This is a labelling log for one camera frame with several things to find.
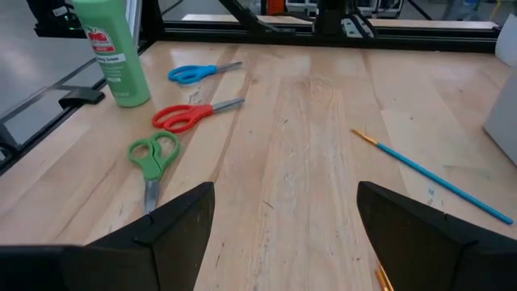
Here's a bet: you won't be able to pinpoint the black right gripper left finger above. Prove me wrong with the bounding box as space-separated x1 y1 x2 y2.
86 181 216 291

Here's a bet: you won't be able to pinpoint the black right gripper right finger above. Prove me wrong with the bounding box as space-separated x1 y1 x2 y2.
356 180 517 291

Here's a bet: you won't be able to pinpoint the blue paintbrush gold ferrule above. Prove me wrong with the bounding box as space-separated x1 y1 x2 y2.
349 128 515 226
374 264 396 291

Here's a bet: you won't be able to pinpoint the green scissors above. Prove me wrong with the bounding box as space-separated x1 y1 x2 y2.
127 129 182 216

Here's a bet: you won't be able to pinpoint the red scissors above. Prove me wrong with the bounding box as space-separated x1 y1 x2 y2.
151 96 246 135

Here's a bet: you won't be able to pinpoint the blue scissors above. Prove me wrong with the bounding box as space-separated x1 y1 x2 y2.
166 61 245 86

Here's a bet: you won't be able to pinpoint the green paint bottle white cap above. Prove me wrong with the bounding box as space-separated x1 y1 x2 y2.
71 0 153 109

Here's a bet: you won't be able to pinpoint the black table edge clip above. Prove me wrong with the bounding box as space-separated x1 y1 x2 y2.
57 86 107 111

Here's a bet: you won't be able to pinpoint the black electronics box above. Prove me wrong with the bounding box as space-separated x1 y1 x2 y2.
25 0 88 40

